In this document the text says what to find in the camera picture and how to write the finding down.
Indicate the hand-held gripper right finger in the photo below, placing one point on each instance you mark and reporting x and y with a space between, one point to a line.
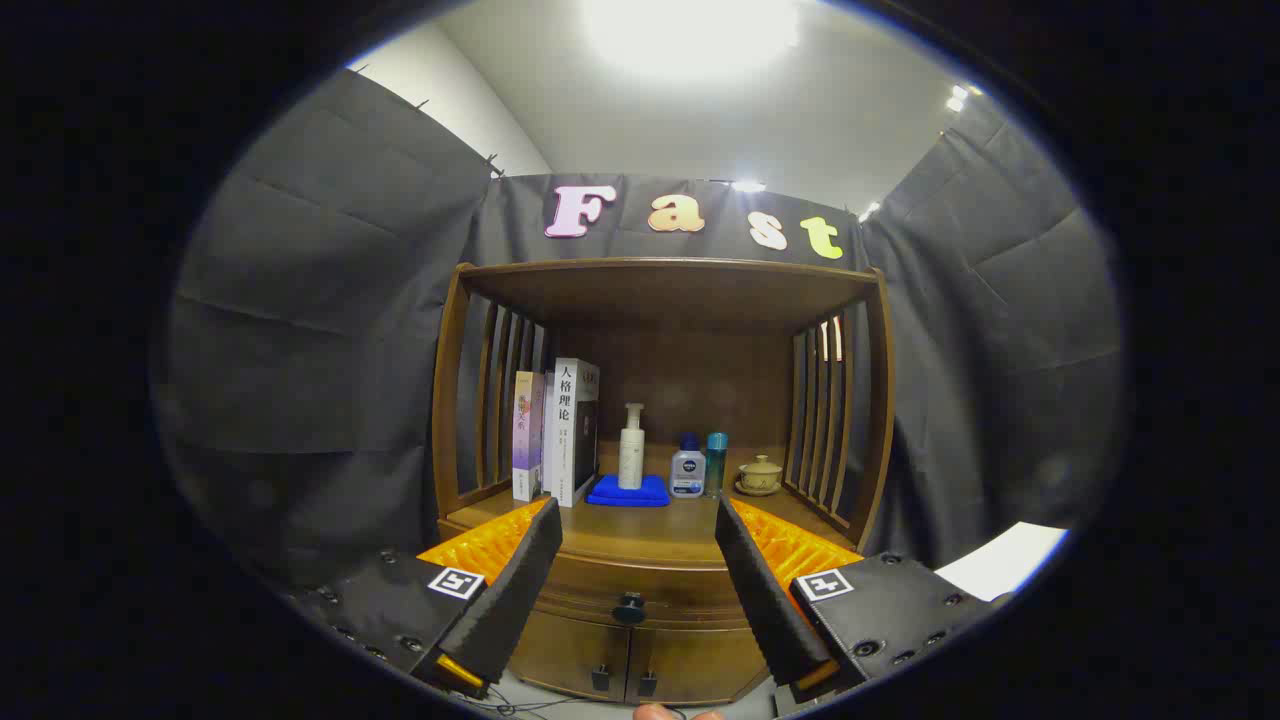
765 600

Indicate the thick white book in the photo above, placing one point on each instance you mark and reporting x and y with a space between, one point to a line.
563 430

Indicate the wooden cabinet door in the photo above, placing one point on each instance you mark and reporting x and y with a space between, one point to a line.
560 650
700 665

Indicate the beige lidded teacup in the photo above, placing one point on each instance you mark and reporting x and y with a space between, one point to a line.
760 473

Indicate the teal bottle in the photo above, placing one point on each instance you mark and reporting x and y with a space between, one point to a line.
717 465

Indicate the wooden drawer with black knob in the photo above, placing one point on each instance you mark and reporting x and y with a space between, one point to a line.
600 580

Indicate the wooden countertop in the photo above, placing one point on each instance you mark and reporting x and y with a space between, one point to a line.
640 535

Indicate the blue folded cloth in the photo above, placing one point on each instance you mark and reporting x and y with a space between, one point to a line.
610 493

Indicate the white blue-capped lotion bottle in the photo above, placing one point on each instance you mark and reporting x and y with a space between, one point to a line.
688 475

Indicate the brown wooden cabinet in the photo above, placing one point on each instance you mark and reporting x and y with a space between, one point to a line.
680 300

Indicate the white grey box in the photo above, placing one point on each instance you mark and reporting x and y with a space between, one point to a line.
1000 560

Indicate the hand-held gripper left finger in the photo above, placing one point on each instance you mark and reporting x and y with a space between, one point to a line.
520 590

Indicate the white pump bottle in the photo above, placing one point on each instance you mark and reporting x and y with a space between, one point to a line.
631 460

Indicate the black backdrop cloth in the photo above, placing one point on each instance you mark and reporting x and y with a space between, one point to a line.
320 330

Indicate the ceiling light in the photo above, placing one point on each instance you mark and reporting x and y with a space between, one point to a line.
690 30

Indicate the pink purple book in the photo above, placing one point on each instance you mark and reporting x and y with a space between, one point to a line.
527 430

